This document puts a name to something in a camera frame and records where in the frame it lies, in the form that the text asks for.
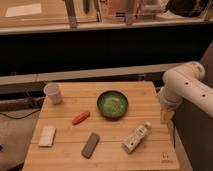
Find grey rectangular eraser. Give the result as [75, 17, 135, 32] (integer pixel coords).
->
[81, 133, 100, 159]

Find grey robot base body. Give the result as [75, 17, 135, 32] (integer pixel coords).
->
[173, 41, 213, 171]

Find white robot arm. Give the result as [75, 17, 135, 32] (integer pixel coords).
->
[158, 61, 213, 124]

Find green ceramic bowl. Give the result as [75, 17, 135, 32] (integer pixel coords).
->
[97, 90, 128, 120]

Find orange carrot toy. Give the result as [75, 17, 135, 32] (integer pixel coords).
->
[72, 111, 90, 125]

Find white plastic bottle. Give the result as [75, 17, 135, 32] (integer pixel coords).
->
[122, 122, 152, 153]

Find white rectangular sponge block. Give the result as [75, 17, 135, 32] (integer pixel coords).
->
[38, 126, 56, 147]

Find metal post on shelf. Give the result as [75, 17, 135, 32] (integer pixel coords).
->
[65, 0, 77, 29]

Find black cable on floor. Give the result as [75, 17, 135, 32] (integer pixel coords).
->
[0, 108, 42, 121]

